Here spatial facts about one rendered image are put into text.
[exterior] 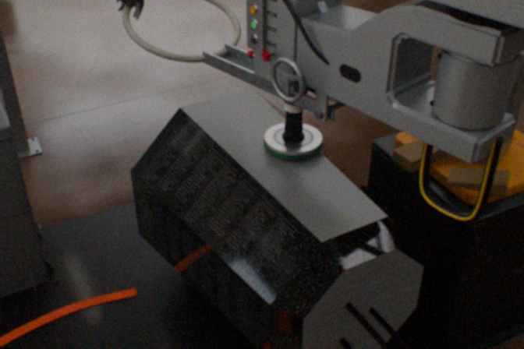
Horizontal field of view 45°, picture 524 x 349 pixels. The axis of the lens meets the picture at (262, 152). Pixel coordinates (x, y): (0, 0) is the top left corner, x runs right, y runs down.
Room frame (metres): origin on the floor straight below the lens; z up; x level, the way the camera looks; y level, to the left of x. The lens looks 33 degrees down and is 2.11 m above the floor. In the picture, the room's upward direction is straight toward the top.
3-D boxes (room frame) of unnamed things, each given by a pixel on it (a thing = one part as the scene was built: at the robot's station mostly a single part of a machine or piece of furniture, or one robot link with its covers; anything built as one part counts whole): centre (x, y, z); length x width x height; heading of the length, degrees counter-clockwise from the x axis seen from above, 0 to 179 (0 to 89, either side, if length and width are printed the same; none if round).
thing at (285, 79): (1.82, -0.11, 1.22); 0.15 x 0.10 x 0.15; 42
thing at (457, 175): (1.86, -0.78, 0.80); 0.20 x 0.10 x 0.05; 68
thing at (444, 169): (2.08, -0.85, 0.76); 0.49 x 0.49 x 0.05; 26
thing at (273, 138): (1.99, -0.12, 0.89); 0.21 x 0.21 x 0.01
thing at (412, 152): (2.01, -0.60, 0.81); 0.20 x 0.10 x 0.05; 124
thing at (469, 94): (1.50, -0.56, 1.37); 0.19 x 0.19 x 0.20
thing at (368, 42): (1.69, -0.37, 1.33); 0.74 x 0.23 x 0.49; 42
